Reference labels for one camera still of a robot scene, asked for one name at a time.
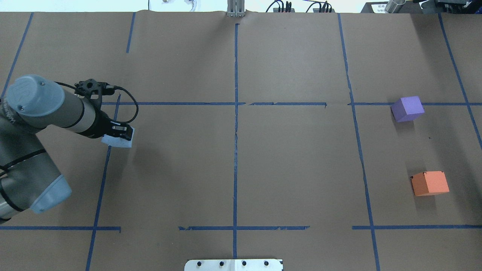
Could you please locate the metal cup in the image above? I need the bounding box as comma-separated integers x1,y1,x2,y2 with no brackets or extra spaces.
384,0,407,14

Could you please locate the white camera stand pedestal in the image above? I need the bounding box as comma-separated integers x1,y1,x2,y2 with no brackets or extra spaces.
184,259,284,271

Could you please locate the light blue foam block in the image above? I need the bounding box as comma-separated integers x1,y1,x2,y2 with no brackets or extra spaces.
101,128,135,149

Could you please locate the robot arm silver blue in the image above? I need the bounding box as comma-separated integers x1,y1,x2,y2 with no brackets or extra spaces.
0,74,139,224

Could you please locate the purple foam block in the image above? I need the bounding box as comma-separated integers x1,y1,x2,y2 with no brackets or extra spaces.
390,96,425,122

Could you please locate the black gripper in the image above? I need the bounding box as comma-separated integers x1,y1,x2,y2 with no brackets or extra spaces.
89,109,134,141

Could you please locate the aluminium frame post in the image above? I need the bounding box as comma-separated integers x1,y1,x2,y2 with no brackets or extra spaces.
227,0,246,18

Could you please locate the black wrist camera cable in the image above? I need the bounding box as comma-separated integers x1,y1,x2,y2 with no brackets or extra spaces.
55,81,139,125

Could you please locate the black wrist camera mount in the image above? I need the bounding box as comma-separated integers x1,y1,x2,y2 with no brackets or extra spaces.
74,79,115,99

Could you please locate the orange foam block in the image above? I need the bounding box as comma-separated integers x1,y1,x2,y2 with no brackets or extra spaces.
410,171,450,196

